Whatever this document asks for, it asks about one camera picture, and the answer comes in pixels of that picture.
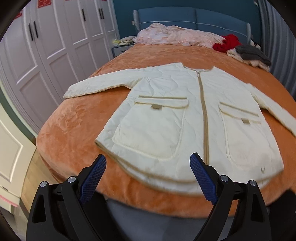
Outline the cream quilted jacket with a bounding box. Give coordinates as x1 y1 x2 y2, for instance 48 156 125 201
64 63 295 195

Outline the cream panelled door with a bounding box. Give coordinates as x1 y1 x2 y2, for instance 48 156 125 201
0 107 36 213

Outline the white panelled wardrobe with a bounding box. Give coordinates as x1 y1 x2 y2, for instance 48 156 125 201
1 1 118 133

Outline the dark blue nightstand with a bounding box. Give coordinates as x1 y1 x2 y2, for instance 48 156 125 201
111 44 134 58

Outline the dark grey knit garment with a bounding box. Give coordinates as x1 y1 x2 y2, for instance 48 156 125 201
235 45 271 67

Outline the yellow white cloth on nightstand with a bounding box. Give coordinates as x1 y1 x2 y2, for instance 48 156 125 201
112 36 136 46

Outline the grey blue curtain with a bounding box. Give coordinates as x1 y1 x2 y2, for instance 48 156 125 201
257 1 296 98

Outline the red garment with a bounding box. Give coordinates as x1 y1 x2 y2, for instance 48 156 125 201
212 34 242 53

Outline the pink floral quilt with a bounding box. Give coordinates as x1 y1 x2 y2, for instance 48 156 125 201
133 23 225 48

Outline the blue upholstered headboard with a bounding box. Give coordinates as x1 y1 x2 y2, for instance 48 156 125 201
133 6 251 44

